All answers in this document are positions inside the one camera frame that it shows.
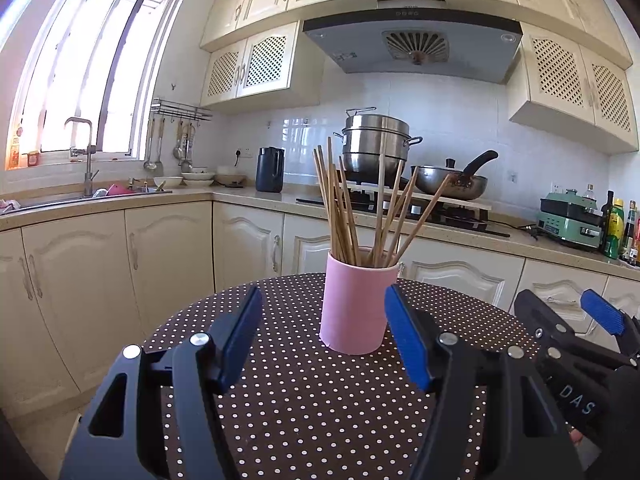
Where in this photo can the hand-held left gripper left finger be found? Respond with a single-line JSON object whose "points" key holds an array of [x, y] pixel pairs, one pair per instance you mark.
{"points": [[242, 335]]}

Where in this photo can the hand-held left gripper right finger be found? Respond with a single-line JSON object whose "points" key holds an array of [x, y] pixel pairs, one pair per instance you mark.
{"points": [[407, 340]]}

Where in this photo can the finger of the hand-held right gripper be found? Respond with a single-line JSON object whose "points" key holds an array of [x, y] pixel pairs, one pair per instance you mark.
{"points": [[602, 310], [537, 317]]}

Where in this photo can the pink cup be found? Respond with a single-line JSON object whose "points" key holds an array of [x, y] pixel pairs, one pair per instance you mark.
{"points": [[355, 310]]}

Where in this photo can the bunch of chopsticks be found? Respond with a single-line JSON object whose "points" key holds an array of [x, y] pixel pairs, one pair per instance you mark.
{"points": [[342, 230]]}

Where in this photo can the green yellow bottle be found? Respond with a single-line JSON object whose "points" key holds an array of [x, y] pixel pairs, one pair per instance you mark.
{"points": [[614, 235]]}

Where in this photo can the green countertop appliance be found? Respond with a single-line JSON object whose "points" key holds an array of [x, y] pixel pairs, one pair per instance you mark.
{"points": [[565, 222]]}

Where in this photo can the cream lower kitchen cabinets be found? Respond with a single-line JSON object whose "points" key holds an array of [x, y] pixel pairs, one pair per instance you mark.
{"points": [[165, 270]]}

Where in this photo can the dark glass bottle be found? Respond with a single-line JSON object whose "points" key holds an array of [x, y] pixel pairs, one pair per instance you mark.
{"points": [[608, 207]]}

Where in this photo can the black gas stove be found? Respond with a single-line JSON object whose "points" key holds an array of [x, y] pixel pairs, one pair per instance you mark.
{"points": [[450, 220]]}

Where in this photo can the beige stone countertop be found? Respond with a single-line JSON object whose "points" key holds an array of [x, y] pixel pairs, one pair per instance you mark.
{"points": [[250, 199]]}

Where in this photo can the stacked white bowls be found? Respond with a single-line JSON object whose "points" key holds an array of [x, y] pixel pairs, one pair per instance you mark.
{"points": [[230, 177]]}

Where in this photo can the white plates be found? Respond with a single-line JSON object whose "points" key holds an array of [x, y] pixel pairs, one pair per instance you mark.
{"points": [[197, 177]]}

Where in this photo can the black electric kettle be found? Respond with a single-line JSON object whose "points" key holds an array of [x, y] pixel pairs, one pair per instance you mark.
{"points": [[270, 170]]}

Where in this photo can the white bowl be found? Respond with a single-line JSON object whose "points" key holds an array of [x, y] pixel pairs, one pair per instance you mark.
{"points": [[167, 182]]}

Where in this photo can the hanging metal skimmer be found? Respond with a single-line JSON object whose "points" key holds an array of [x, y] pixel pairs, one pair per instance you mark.
{"points": [[186, 165]]}

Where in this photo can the pink sink item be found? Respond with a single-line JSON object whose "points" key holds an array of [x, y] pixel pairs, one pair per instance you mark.
{"points": [[120, 190]]}

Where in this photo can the hanging small metal ladle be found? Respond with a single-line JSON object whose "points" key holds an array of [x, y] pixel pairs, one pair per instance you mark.
{"points": [[178, 152]]}

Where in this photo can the steel steamer pot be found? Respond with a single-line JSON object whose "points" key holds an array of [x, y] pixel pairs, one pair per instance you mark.
{"points": [[372, 145]]}

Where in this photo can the hanging metal spatula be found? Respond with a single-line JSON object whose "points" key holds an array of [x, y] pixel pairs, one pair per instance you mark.
{"points": [[159, 155]]}

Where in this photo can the steel kitchen faucet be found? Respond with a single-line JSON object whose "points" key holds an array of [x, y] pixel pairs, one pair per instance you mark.
{"points": [[89, 170]]}

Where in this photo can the steel sink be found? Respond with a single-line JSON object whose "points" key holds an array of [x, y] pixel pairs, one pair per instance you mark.
{"points": [[60, 201]]}

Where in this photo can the grey range hood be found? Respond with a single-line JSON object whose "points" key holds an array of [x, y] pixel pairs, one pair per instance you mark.
{"points": [[350, 45]]}

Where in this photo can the kitchen window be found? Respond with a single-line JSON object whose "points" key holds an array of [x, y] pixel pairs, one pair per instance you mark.
{"points": [[75, 60]]}

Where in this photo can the wall socket with plug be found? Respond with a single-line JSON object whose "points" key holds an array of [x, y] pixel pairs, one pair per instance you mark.
{"points": [[243, 154]]}

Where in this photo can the cream lattice wall cabinet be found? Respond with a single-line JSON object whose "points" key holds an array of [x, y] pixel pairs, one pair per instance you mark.
{"points": [[265, 65], [565, 80]]}

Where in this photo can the metal wall utensil rack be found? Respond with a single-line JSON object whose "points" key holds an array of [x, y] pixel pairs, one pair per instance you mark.
{"points": [[180, 109]]}

